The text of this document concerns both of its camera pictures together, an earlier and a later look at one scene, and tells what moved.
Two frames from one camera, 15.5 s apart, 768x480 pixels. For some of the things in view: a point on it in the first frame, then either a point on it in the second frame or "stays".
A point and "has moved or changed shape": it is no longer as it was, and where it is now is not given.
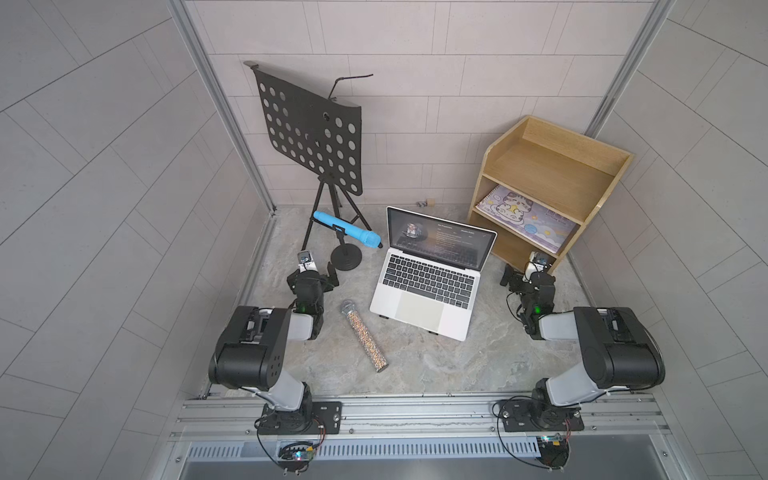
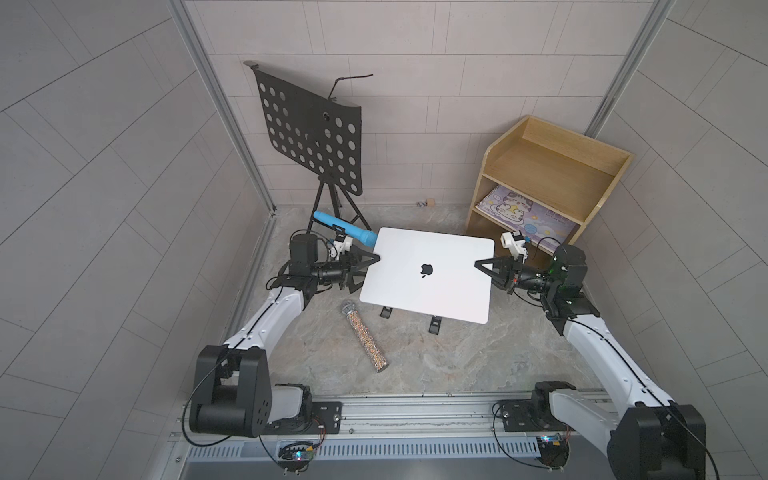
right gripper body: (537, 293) → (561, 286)
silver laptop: (430, 273) has moved or changed shape
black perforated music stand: (318, 133) stays
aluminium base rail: (422, 429) stays
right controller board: (553, 450) stays
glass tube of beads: (364, 339) stays
